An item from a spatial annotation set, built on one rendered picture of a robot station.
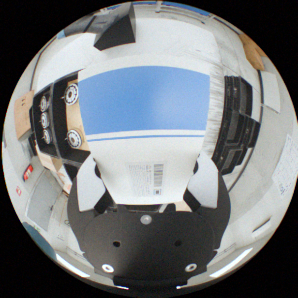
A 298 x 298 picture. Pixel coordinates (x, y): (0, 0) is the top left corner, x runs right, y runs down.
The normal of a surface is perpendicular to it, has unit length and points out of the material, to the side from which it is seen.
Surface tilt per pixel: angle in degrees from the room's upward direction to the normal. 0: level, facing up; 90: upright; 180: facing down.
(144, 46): 0
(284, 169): 90
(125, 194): 0
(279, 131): 90
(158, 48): 0
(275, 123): 90
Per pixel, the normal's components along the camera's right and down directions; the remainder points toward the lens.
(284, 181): -1.00, 0.04
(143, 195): 0.04, 0.52
